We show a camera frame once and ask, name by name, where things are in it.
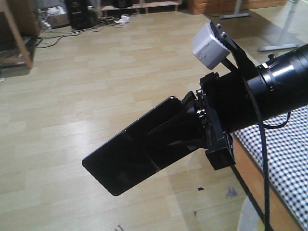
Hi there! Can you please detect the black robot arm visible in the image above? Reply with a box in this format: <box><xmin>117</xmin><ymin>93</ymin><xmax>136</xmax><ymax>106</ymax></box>
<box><xmin>180</xmin><ymin>45</ymin><xmax>308</xmax><ymax>170</ymax></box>

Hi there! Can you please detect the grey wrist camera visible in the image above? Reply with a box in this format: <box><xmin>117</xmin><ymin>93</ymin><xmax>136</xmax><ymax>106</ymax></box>
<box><xmin>192</xmin><ymin>23</ymin><xmax>231</xmax><ymax>70</ymax></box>

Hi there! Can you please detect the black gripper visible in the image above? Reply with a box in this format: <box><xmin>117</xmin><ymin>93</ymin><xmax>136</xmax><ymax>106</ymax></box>
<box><xmin>147</xmin><ymin>72</ymin><xmax>257</xmax><ymax>170</ymax></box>

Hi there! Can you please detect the black white checkered duvet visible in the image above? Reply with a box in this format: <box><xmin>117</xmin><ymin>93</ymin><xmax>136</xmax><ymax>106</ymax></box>
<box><xmin>233</xmin><ymin>105</ymin><xmax>308</xmax><ymax>229</ymax></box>

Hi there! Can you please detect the black smartphone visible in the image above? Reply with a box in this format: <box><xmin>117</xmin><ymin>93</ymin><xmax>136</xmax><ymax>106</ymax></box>
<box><xmin>82</xmin><ymin>96</ymin><xmax>197</xmax><ymax>196</ymax></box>

